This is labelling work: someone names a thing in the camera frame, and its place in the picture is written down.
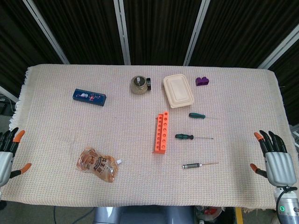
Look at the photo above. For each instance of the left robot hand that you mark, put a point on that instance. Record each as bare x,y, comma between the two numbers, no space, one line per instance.
5,161

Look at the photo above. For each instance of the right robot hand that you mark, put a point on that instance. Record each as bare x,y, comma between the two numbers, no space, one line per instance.
280,165

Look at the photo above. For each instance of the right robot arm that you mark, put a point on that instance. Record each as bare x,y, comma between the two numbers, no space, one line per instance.
288,206

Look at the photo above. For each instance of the orange tube rack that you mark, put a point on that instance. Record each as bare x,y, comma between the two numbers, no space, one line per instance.
161,140

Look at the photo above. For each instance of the beige woven tablecloth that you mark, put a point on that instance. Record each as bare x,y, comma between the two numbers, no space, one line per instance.
58,128

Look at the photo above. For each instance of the clear bag with red item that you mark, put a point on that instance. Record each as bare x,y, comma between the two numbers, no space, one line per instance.
209,213

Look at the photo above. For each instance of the brown peanut butter pouch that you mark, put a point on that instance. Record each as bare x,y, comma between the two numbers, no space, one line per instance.
98,165

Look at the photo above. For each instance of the blue printed cardboard box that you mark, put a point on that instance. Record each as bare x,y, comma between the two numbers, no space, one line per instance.
88,96

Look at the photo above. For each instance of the purple plastic block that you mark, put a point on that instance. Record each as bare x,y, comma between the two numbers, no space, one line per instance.
202,81

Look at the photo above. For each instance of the beige plastic lunch box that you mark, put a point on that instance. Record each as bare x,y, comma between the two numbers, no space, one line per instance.
178,91

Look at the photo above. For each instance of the grey robot torso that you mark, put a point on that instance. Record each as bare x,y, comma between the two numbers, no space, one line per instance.
140,215

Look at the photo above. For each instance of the glass jar with seeds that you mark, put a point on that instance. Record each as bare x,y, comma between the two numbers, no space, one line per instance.
139,85

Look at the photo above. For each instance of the black jar lid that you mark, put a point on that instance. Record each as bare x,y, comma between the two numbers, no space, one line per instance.
149,84

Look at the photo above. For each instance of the grey metal frame piece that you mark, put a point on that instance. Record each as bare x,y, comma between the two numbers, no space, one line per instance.
295,135

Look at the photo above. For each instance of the yellow post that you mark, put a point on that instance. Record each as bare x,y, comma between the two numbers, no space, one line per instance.
238,215

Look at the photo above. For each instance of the aluminium frame post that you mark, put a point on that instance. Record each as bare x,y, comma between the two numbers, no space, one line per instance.
46,30
280,47
122,30
196,32
8,93

